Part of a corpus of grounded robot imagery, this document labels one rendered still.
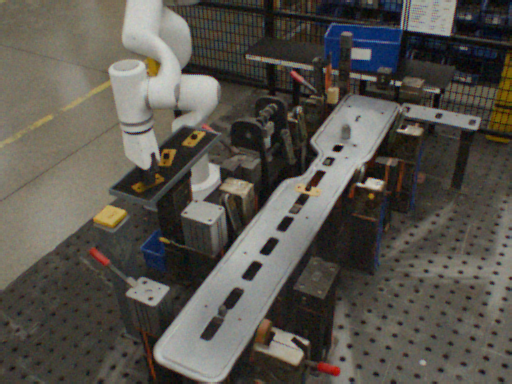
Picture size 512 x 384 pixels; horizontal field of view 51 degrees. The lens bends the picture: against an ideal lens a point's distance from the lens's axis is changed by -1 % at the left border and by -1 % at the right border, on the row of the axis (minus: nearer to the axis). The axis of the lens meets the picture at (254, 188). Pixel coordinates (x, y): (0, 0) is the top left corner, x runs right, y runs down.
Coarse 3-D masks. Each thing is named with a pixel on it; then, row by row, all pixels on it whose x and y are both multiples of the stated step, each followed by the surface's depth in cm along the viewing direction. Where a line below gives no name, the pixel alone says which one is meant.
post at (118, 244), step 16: (96, 224) 136; (128, 224) 138; (112, 240) 135; (128, 240) 140; (112, 256) 140; (128, 256) 142; (112, 272) 146; (128, 272) 145; (128, 288) 147; (128, 320) 157; (128, 336) 161
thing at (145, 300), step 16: (144, 288) 129; (160, 288) 129; (128, 304) 130; (144, 304) 126; (160, 304) 127; (144, 320) 131; (160, 320) 129; (144, 336) 136; (160, 336) 131; (144, 352) 141; (160, 368) 141
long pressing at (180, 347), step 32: (352, 96) 214; (320, 128) 195; (352, 128) 195; (384, 128) 195; (320, 160) 180; (352, 160) 179; (288, 192) 166; (256, 224) 155; (320, 224) 155; (224, 256) 145; (256, 256) 145; (288, 256) 144; (224, 288) 136; (256, 288) 136; (192, 320) 128; (224, 320) 128; (256, 320) 128; (160, 352) 121; (192, 352) 121; (224, 352) 121
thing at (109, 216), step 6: (102, 210) 137; (108, 210) 137; (114, 210) 137; (120, 210) 137; (96, 216) 135; (102, 216) 135; (108, 216) 135; (114, 216) 135; (120, 216) 135; (102, 222) 134; (108, 222) 133; (114, 222) 133
